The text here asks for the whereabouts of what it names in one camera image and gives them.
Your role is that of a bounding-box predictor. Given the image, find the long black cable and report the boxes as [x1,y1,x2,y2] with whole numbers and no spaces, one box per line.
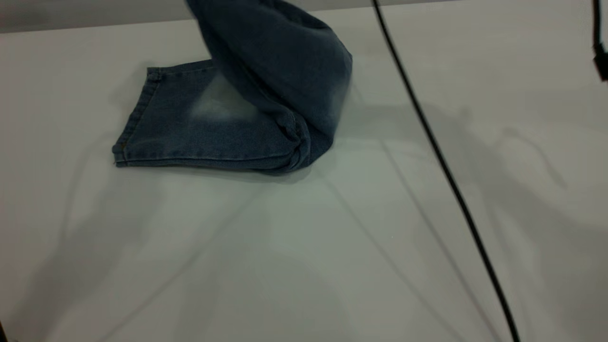
[372,0,522,342]

